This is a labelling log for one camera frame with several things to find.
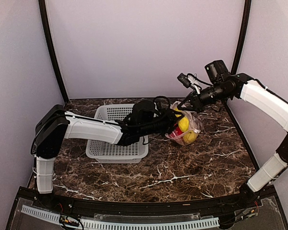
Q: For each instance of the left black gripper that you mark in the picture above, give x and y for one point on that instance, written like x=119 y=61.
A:
x=170 y=119

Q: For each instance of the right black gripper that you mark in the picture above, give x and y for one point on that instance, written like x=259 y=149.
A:
x=197 y=105

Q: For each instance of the red bell pepper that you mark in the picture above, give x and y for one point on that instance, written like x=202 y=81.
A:
x=176 y=134

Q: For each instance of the clear zip top bag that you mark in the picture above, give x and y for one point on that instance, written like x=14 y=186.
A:
x=188 y=129

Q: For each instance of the yellow bell pepper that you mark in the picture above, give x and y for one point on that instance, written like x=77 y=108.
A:
x=190 y=137

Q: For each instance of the white plastic perforated basket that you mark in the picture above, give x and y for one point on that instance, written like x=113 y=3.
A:
x=105 y=152

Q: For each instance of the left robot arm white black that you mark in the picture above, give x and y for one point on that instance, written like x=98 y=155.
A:
x=146 y=118

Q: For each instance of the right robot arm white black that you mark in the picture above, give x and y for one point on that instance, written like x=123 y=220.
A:
x=224 y=85

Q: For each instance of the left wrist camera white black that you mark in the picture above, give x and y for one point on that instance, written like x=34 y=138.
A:
x=162 y=103

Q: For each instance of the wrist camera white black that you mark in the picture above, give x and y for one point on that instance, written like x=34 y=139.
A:
x=162 y=103
x=192 y=81

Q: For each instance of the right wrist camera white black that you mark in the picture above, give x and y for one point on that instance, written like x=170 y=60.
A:
x=192 y=81

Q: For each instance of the white slotted cable duct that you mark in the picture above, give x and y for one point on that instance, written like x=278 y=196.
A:
x=115 y=222

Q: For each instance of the right black frame post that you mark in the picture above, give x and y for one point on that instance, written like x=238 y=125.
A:
x=242 y=32

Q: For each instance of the black frame post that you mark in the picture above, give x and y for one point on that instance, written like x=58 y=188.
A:
x=51 y=50
x=242 y=32

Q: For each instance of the black curved front rail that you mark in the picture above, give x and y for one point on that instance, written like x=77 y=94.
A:
x=224 y=206

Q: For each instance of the left black frame post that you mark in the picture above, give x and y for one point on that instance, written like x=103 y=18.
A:
x=51 y=50

